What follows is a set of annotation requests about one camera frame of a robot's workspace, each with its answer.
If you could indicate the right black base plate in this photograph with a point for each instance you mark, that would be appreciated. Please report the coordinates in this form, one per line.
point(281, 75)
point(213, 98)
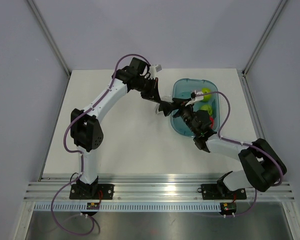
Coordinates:
point(210, 191)

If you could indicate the left small circuit board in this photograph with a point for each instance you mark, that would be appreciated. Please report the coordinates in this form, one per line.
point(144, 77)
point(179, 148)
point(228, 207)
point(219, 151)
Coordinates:
point(93, 206)

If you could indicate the yellow-green bumpy fruit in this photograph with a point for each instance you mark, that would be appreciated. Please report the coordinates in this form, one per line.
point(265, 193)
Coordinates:
point(208, 108)

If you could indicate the teal plastic tray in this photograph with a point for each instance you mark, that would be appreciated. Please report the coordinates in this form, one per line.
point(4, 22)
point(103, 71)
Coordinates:
point(182, 89)

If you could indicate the small circuit board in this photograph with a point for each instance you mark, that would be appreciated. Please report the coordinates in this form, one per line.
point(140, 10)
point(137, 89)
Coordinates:
point(228, 208)
point(93, 206)

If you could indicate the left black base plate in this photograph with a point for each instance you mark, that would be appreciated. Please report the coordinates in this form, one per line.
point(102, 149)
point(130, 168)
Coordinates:
point(91, 192)

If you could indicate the aluminium frame post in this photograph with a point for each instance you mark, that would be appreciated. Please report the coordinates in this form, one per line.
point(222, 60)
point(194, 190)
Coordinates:
point(265, 35)
point(48, 36)

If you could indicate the red apple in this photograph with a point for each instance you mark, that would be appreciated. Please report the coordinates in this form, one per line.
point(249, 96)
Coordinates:
point(212, 121)

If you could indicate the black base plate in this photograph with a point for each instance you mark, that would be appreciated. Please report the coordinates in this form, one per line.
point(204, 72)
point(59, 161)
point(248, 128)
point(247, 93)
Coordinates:
point(91, 192)
point(210, 191)

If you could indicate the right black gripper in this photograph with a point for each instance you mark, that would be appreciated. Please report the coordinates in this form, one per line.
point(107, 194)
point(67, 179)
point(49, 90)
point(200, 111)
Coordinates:
point(168, 107)

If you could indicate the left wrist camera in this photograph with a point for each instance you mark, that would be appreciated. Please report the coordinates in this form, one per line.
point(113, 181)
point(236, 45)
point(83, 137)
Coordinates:
point(154, 69)

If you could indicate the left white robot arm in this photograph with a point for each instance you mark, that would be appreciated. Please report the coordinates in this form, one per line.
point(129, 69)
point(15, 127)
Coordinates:
point(86, 130)

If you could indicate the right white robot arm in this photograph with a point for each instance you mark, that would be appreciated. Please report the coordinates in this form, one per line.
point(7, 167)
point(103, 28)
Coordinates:
point(262, 167)

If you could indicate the aluminium mounting rail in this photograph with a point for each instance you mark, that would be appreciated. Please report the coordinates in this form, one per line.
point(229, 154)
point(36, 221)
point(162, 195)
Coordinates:
point(153, 188)

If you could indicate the left aluminium frame post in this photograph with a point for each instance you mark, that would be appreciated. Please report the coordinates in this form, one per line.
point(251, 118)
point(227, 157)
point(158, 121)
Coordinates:
point(48, 36)

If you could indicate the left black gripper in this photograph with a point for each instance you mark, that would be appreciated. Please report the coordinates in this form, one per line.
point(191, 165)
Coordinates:
point(153, 93)

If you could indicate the right small circuit board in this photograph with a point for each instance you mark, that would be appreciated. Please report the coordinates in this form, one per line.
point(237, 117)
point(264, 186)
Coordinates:
point(228, 208)

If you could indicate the white slotted cable duct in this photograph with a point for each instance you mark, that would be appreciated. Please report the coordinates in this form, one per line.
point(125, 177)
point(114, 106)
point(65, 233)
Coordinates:
point(208, 207)

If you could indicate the green apple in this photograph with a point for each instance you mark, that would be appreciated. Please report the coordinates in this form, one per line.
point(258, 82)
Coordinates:
point(206, 97)

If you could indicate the right aluminium frame post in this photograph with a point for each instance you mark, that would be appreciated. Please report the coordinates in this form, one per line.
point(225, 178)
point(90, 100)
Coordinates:
point(265, 35)

